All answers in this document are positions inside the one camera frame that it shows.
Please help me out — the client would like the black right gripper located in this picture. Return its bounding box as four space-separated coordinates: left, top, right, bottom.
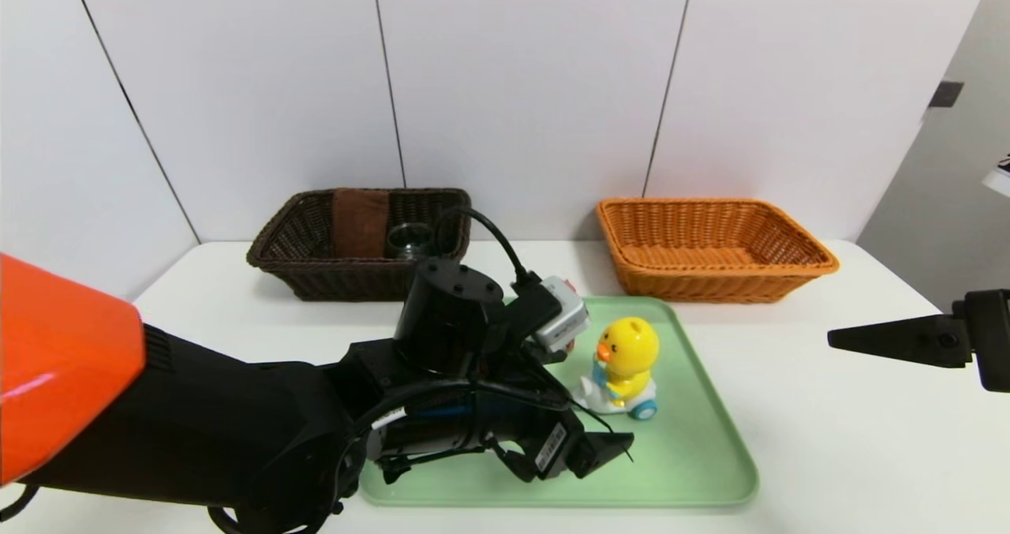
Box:
827 289 1010 393

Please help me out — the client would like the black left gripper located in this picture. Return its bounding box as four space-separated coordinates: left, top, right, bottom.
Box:
472 390 635 483

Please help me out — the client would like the yellow duck toy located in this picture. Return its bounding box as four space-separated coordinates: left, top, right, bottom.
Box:
572 316 660 422

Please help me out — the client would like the red milk carton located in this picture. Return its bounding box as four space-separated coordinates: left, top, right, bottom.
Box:
563 280 578 355

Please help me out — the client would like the glass cup black handle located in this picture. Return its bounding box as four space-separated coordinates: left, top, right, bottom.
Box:
384 222 435 261

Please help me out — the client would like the brown towel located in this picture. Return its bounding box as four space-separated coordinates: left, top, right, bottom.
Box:
331 189 391 259

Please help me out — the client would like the orange wicker basket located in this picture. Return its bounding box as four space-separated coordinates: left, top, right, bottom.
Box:
596 197 839 304

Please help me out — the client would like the dark brown wicker basket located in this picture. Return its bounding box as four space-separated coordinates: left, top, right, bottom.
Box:
246 188 473 302

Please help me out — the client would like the green plastic tray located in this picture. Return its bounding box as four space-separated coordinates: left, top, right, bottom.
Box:
359 296 760 508

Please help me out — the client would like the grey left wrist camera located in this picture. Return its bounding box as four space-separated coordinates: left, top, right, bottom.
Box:
535 276 591 353

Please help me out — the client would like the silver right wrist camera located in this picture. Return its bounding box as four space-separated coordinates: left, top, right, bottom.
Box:
982 155 1010 197

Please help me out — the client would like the black left camera cable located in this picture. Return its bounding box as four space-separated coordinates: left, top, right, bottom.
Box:
432 205 545 290

